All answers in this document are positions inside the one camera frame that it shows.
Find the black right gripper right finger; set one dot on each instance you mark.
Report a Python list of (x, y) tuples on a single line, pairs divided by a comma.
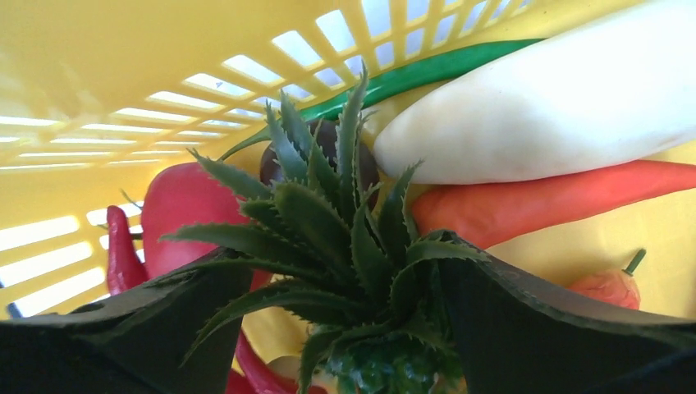
[(515, 332)]

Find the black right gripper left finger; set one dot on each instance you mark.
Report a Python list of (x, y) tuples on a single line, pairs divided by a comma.
[(140, 341)]

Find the toy pineapple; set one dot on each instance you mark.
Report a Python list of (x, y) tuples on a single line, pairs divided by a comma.
[(368, 287)]

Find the red toy chili pepper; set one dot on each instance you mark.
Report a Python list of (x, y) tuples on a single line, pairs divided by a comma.
[(124, 269)]

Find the small red toy tomato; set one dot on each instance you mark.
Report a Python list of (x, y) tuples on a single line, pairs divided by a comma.
[(615, 286)]

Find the orange toy carrot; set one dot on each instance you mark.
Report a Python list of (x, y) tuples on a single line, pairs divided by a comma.
[(493, 213)]

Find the red toy bell pepper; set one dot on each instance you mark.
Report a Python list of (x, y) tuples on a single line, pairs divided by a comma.
[(182, 195)]

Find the dark brown toy mushroom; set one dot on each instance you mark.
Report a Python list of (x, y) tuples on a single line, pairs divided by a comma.
[(317, 167)]

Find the yellow plastic basket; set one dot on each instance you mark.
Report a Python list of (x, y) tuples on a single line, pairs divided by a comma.
[(101, 94)]

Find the white toy radish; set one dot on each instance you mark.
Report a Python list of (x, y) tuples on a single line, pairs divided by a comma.
[(608, 92)]

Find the green toy bean pod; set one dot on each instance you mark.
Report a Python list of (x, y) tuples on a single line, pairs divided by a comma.
[(444, 66)]

